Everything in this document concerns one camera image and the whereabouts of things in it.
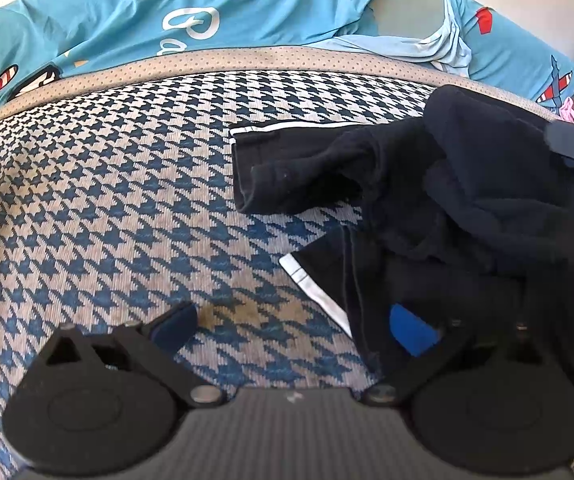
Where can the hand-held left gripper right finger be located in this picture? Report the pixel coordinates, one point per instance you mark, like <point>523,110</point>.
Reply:
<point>409,332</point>

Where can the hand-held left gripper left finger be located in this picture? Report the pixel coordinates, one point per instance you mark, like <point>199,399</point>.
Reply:
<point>177,330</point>

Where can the black t-shirt red print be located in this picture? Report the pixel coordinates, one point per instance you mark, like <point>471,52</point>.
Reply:
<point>467,220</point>

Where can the blue beige houndstooth mat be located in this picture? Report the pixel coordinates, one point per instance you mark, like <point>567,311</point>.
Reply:
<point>142,220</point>

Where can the light blue pillowcase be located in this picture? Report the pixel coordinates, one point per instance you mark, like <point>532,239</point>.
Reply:
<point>447,50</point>

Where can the grey pillow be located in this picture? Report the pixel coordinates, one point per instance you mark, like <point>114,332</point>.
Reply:
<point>407,10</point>

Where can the blue airplane-print bedsheet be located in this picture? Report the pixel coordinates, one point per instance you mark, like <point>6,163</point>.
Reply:
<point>117,15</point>

